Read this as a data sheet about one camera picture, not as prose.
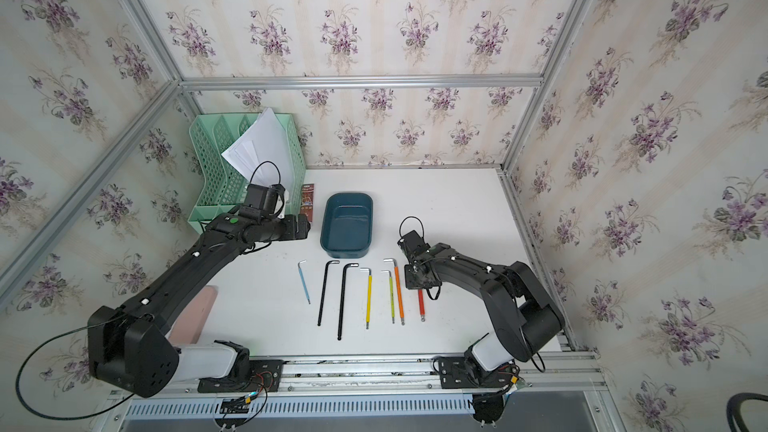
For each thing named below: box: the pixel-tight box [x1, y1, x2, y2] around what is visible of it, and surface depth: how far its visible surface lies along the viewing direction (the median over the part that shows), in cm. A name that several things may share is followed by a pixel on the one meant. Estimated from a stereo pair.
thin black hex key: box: [317, 260, 340, 326], surface depth 90 cm
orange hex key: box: [383, 258, 405, 326], surface depth 88 cm
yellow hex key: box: [359, 268, 373, 330], surface depth 88 cm
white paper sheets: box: [221, 107, 295, 191], surface depth 95 cm
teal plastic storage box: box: [320, 192, 374, 259], surface depth 103 cm
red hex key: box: [418, 289, 425, 323], surface depth 87 cm
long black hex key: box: [337, 263, 359, 341], surface depth 89 cm
